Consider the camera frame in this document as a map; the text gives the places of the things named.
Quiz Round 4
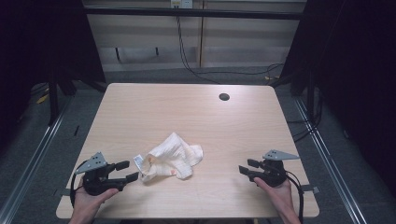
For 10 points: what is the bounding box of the grey tape strip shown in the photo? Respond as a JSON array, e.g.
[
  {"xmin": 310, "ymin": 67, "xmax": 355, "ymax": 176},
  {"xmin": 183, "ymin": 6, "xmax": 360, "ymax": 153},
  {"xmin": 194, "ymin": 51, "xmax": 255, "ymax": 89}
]
[
  {"xmin": 59, "ymin": 188, "xmax": 78, "ymax": 198},
  {"xmin": 300, "ymin": 184, "xmax": 321, "ymax": 195}
]

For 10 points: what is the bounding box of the yellow floor marker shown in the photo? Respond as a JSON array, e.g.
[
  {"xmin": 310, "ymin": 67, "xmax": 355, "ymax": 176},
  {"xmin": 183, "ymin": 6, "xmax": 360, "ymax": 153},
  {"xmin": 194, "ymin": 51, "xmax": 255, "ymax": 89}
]
[{"xmin": 35, "ymin": 92, "xmax": 50, "ymax": 105}]

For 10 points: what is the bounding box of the white wall outlet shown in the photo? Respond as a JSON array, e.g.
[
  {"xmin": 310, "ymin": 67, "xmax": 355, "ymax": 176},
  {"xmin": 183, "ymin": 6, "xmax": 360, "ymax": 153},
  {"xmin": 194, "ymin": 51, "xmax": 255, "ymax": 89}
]
[{"xmin": 169, "ymin": 0, "xmax": 194, "ymax": 9}]

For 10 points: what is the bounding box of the black stand leg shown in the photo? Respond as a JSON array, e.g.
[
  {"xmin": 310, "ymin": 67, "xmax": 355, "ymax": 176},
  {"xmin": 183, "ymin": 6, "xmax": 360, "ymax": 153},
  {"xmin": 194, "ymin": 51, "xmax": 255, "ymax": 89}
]
[{"xmin": 48, "ymin": 70, "xmax": 61, "ymax": 127}]

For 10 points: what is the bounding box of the black floor cables bundle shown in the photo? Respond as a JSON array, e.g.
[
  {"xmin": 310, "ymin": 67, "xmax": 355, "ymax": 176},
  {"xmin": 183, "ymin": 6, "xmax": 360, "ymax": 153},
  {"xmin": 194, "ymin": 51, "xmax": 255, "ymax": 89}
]
[{"xmin": 286, "ymin": 86, "xmax": 324, "ymax": 144}]

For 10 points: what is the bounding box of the thin black floor cable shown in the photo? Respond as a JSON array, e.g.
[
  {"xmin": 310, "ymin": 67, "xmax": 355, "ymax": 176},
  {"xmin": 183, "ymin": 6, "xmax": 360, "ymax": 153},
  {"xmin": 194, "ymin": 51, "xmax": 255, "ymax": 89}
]
[{"xmin": 199, "ymin": 63, "xmax": 285, "ymax": 77}]

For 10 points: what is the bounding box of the white cloth with label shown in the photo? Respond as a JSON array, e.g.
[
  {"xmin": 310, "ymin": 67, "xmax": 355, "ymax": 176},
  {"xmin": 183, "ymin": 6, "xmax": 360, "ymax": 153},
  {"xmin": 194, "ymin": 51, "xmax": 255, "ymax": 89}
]
[{"xmin": 133, "ymin": 132, "xmax": 205, "ymax": 183}]

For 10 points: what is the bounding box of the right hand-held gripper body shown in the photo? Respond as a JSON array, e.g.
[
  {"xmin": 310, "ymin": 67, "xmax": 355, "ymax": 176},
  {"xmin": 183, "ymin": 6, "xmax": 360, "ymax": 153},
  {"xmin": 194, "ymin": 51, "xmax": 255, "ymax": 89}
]
[{"xmin": 252, "ymin": 149, "xmax": 301, "ymax": 189}]

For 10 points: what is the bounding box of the black cable from wall outlet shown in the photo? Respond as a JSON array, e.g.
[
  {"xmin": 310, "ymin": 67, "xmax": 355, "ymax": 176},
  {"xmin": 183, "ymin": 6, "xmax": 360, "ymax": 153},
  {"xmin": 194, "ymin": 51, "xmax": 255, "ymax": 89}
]
[{"xmin": 175, "ymin": 15, "xmax": 222, "ymax": 86}]

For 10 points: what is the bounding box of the black horizontal bar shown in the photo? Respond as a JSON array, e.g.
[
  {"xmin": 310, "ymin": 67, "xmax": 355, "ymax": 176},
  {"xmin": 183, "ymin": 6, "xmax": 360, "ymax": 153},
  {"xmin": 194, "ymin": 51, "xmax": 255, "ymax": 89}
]
[{"xmin": 83, "ymin": 7, "xmax": 305, "ymax": 21}]

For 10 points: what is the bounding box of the person's left hand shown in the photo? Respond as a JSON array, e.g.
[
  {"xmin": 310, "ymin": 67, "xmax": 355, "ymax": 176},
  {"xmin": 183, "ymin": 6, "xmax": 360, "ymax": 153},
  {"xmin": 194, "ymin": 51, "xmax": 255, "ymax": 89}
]
[{"xmin": 72, "ymin": 178, "xmax": 120, "ymax": 219}]

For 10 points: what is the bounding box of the hand-held gripper black cable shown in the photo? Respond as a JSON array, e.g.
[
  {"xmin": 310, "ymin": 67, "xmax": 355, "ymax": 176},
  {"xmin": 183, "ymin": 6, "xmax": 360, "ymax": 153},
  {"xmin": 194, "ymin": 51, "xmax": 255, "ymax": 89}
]
[
  {"xmin": 69, "ymin": 160, "xmax": 90, "ymax": 209},
  {"xmin": 283, "ymin": 170, "xmax": 305, "ymax": 224}
]

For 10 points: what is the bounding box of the dark curtain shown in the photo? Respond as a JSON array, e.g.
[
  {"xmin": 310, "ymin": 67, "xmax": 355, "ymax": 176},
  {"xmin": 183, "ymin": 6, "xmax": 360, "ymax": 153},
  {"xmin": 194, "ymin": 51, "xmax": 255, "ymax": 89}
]
[
  {"xmin": 278, "ymin": 0, "xmax": 396, "ymax": 200},
  {"xmin": 0, "ymin": 0, "xmax": 107, "ymax": 153}
]

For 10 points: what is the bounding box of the person's right hand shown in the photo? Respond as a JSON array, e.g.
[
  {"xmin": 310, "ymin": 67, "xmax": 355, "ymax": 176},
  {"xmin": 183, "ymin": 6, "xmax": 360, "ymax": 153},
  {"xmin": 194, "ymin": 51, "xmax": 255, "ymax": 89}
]
[{"xmin": 253, "ymin": 176, "xmax": 295, "ymax": 217}]

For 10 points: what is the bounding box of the left hand-held gripper black cable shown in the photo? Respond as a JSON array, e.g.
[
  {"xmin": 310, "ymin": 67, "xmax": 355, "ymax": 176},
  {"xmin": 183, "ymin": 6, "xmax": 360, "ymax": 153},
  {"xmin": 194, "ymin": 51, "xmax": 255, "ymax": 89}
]
[{"xmin": 69, "ymin": 160, "xmax": 90, "ymax": 209}]

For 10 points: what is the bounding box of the right hand-held gripper black cable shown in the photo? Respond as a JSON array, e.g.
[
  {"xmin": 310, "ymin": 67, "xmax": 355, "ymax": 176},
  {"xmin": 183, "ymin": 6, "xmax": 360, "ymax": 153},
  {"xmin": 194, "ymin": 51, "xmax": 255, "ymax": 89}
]
[{"xmin": 283, "ymin": 170, "xmax": 305, "ymax": 224}]

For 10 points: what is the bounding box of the metal floor rail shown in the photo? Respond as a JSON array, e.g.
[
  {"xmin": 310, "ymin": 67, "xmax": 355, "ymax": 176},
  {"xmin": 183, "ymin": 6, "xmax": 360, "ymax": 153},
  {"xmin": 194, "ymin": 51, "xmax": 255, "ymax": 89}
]
[
  {"xmin": 0, "ymin": 96, "xmax": 73, "ymax": 224},
  {"xmin": 293, "ymin": 96, "xmax": 370, "ymax": 224}
]

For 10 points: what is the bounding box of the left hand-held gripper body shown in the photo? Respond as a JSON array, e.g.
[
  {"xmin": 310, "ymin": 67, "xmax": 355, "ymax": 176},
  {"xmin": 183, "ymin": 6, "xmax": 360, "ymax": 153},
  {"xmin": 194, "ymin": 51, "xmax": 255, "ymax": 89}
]
[{"xmin": 74, "ymin": 151, "xmax": 126, "ymax": 197}]

